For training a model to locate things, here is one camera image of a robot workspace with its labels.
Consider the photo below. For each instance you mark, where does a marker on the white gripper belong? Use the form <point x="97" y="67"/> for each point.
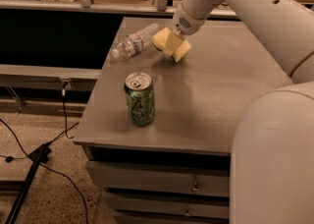
<point x="183" y="24"/>

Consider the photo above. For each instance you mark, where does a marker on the yellow sponge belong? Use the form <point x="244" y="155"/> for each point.
<point x="159" y="39"/>

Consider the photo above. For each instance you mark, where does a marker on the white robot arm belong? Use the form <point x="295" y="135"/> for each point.
<point x="272" y="163"/>

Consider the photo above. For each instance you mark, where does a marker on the clear plastic water bottle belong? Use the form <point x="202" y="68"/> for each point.
<point x="133" y="43"/>

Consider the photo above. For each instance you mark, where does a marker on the green soda can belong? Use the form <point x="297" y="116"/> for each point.
<point x="139" y="92"/>

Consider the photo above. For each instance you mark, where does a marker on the grey drawer cabinet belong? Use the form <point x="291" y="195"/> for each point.
<point x="146" y="173"/>

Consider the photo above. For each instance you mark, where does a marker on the black metal floor bar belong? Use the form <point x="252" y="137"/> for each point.
<point x="40" y="155"/>

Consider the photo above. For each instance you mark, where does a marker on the grey metal rail frame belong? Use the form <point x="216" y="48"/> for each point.
<point x="98" y="7"/>

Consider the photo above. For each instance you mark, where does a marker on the top drawer metal handle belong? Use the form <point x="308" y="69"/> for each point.
<point x="195" y="189"/>

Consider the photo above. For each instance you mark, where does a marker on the drawer metal handle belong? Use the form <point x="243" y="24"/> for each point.
<point x="186" y="213"/>
<point x="195" y="189"/>

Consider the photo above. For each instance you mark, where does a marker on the middle drawer metal handle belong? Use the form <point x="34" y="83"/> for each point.
<point x="186" y="213"/>

